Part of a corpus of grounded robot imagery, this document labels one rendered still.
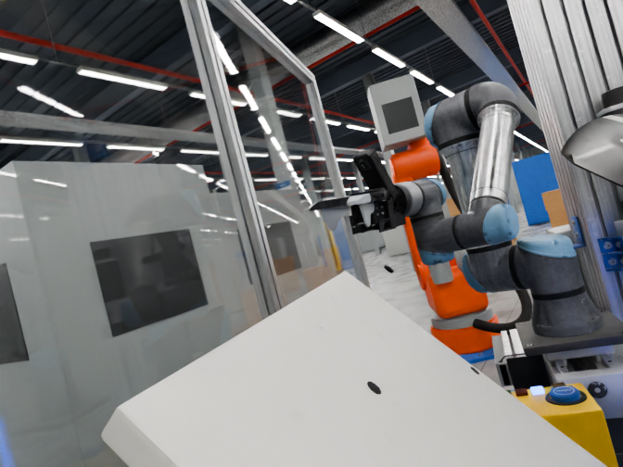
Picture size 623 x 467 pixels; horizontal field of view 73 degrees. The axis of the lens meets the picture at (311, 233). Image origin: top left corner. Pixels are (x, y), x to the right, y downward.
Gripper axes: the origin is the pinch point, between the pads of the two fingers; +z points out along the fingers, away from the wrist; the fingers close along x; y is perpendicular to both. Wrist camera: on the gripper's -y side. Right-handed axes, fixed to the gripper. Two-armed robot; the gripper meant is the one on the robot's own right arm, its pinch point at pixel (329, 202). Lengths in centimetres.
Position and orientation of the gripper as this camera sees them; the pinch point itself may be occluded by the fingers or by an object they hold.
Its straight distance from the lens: 76.4
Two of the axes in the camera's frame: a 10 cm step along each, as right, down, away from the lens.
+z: -7.1, 1.7, -6.8
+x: -6.8, 0.6, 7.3
